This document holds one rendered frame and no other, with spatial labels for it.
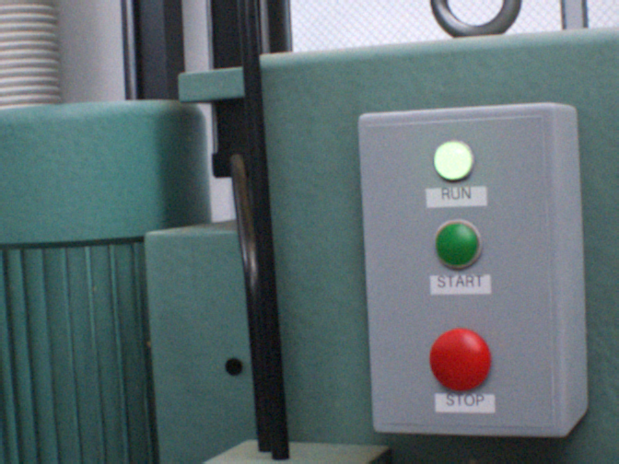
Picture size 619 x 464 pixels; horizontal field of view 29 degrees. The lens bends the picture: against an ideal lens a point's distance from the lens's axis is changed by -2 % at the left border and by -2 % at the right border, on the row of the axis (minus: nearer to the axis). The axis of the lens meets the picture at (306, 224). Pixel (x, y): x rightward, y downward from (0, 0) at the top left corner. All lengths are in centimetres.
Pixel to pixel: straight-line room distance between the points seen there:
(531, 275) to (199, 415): 28
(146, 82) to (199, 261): 150
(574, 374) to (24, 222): 38
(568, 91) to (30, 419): 41
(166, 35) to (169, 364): 149
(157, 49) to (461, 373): 170
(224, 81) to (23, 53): 154
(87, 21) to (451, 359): 190
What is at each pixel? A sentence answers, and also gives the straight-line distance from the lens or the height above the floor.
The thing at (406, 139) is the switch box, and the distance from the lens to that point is 60.
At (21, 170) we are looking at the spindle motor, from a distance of 81.
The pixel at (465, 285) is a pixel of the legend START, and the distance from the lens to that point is 59.
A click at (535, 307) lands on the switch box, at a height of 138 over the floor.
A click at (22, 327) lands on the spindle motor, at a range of 82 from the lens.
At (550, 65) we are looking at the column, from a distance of 64.
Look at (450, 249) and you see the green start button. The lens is 59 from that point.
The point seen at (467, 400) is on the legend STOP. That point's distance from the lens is 60.
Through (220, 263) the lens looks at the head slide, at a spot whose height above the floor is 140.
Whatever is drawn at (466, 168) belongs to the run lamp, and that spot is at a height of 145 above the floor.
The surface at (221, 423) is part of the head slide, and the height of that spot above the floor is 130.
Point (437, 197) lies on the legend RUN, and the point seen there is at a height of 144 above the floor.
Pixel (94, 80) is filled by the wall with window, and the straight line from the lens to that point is 241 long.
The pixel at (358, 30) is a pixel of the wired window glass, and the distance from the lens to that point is 222.
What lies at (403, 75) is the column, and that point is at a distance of 66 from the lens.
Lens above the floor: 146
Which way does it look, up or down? 3 degrees down
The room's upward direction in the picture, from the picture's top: 3 degrees counter-clockwise
